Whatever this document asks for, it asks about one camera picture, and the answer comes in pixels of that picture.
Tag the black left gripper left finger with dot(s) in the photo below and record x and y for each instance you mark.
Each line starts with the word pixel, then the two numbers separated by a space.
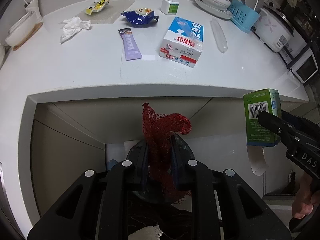
pixel 138 155

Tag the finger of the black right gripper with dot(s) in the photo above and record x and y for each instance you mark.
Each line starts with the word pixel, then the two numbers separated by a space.
pixel 301 124
pixel 289 136

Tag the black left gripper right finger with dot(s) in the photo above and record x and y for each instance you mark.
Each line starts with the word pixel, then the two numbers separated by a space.
pixel 184 175

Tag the green cardboard box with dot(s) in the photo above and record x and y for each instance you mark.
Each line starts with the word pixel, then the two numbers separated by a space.
pixel 261 107

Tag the red mesh net bag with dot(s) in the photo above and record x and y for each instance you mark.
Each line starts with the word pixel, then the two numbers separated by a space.
pixel 158 130

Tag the purple sachet packet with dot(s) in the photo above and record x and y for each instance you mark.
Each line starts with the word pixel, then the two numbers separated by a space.
pixel 131 49

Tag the clear plastic long case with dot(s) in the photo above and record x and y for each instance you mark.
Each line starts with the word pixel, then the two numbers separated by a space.
pixel 219 36

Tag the blue white milk carton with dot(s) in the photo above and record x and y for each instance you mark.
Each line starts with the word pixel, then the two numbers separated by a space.
pixel 183 42

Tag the blue snack bag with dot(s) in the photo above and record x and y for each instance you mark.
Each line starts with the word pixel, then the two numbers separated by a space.
pixel 140 16

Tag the white tissue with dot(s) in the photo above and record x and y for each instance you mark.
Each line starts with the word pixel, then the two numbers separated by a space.
pixel 73 26

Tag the clear bubble wrap sheet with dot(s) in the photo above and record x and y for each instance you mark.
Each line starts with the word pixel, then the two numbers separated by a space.
pixel 109 14

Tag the yellow snack wrapper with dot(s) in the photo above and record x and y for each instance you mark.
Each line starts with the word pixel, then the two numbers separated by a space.
pixel 96 7

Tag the person's right hand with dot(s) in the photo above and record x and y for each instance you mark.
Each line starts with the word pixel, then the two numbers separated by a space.
pixel 305 199

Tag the white microwave oven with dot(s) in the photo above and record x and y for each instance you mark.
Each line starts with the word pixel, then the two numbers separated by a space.
pixel 299 58

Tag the white rice cooker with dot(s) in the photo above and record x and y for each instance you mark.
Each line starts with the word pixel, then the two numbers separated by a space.
pixel 273 28

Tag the blue utensil holder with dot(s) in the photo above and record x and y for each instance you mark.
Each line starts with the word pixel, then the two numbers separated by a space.
pixel 243 16

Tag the stacked white plates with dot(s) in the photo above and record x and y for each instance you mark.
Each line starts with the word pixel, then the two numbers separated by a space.
pixel 223 14

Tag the white patterned bowl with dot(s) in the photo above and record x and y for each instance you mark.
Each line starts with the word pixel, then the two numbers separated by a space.
pixel 218 4

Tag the white pill bottle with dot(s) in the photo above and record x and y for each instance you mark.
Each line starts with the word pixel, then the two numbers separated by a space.
pixel 170 7

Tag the wooden coaster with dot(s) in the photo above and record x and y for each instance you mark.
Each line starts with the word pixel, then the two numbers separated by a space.
pixel 34 30

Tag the white bowl on coaster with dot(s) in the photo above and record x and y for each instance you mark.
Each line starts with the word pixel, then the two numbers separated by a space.
pixel 21 29

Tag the white cup with straws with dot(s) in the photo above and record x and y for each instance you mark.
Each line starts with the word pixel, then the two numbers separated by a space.
pixel 33 6

